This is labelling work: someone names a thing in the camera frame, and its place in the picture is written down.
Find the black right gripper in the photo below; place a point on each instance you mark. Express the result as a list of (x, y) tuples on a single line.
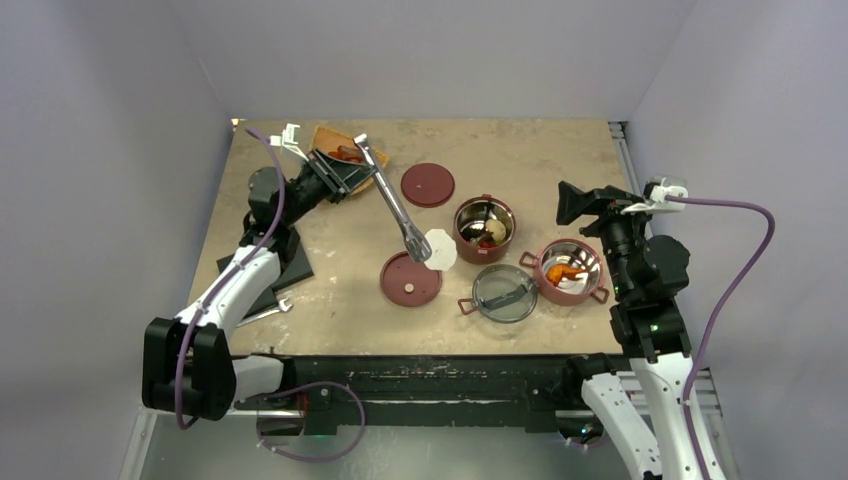
[(574, 202)]

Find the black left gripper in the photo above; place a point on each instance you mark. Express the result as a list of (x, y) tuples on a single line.
[(337, 177)]

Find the orange fried chicken wing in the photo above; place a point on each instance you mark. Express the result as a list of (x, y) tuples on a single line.
[(558, 273)]

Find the steel food tongs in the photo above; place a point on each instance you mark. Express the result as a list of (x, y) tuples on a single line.
[(417, 247)]

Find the glass lid with red clasp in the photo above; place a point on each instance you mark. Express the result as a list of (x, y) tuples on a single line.
[(501, 293)]

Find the white round rice cracker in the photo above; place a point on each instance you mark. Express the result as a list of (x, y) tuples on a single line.
[(444, 250)]

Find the white steamed bun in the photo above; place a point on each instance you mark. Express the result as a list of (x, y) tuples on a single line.
[(496, 229)]

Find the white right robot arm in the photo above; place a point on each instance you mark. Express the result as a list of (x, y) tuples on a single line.
[(672, 441)]

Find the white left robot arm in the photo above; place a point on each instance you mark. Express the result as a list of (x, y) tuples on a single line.
[(188, 368)]

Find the dark red steel lunch pot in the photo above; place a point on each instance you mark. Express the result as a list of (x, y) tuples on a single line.
[(474, 244)]

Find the woven bamboo basket tray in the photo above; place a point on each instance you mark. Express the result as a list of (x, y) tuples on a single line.
[(326, 139)]

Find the dark red round lid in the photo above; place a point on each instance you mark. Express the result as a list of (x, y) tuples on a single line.
[(427, 185)]

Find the steel wrench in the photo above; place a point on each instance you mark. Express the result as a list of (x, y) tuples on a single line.
[(283, 306)]

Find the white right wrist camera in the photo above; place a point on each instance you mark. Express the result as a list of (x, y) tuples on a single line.
[(661, 195)]

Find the black network switch box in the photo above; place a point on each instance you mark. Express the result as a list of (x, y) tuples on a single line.
[(298, 265)]

